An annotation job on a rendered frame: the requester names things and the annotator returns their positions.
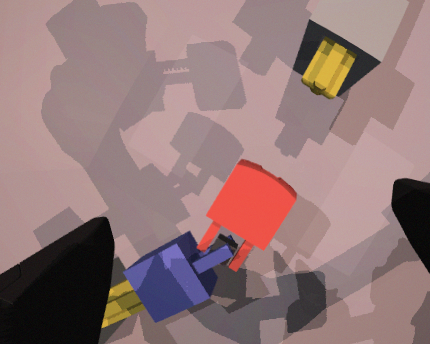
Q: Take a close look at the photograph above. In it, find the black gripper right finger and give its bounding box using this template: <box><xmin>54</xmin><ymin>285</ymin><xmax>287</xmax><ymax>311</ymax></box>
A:
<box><xmin>391</xmin><ymin>178</ymin><xmax>430</xmax><ymax>274</ymax></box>

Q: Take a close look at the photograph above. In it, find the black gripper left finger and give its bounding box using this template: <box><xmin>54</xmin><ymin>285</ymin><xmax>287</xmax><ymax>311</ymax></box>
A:
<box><xmin>0</xmin><ymin>217</ymin><xmax>115</xmax><ymax>344</ymax></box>

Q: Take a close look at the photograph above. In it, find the olive-yellow square bar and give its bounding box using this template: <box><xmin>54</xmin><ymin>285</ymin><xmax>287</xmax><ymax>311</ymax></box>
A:
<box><xmin>292</xmin><ymin>0</ymin><xmax>409</xmax><ymax>99</ymax></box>

